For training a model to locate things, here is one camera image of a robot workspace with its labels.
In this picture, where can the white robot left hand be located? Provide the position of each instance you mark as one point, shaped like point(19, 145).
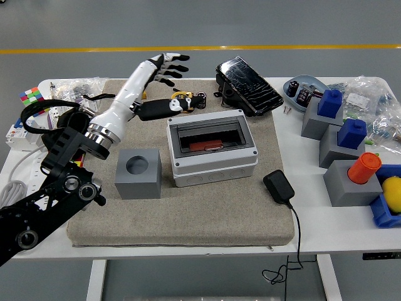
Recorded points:
point(125, 103)

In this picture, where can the orange cylinder battery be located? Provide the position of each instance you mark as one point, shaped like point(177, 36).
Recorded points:
point(365, 167)
point(203, 145)

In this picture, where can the grey electrical box with lid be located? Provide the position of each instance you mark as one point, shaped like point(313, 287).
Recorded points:
point(216, 169)

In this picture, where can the blue battery block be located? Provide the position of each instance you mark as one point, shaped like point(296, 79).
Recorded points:
point(352, 133)
point(329, 103)

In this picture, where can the clear plastic bag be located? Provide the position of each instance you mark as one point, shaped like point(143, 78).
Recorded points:
point(84, 86)

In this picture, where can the yellow and black small tool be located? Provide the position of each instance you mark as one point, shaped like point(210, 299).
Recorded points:
point(180, 93)

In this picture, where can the silver pen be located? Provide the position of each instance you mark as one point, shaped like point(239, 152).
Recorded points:
point(52, 91)

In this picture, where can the small black capacitor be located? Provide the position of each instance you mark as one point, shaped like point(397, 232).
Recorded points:
point(202, 99)

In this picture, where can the grey block with round hole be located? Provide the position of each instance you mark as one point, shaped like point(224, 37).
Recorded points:
point(138, 186)

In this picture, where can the white circuit breaker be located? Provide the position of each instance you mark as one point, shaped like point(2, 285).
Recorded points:
point(17, 136)

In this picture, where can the black glossy device case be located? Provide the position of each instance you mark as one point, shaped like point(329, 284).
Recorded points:
point(250, 84)

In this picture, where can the grey-brown mat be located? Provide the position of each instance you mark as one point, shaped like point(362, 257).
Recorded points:
point(194, 213)

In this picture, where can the blue-grey oval tray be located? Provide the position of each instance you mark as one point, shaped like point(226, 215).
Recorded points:
point(300, 80)

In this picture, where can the white table leg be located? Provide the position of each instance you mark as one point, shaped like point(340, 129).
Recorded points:
point(95, 279)
point(329, 279)

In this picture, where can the grey holder block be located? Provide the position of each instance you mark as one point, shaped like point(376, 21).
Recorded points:
point(347, 191)
point(335, 153)
point(313, 125)

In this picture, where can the silver and red small component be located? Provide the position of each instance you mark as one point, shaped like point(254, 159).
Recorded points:
point(316, 91)

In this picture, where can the clear bag of components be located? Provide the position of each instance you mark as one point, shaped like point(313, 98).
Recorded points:
point(385, 128)
point(360, 97)

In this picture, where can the blue plastic bin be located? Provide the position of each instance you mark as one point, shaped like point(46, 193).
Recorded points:
point(380, 213)

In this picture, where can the yellow lemon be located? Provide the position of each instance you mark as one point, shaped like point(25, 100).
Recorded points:
point(393, 194)

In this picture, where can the black table control panel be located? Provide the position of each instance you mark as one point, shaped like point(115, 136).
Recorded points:
point(382, 256)

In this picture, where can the white wall socket pack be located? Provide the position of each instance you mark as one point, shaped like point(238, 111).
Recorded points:
point(58, 110)

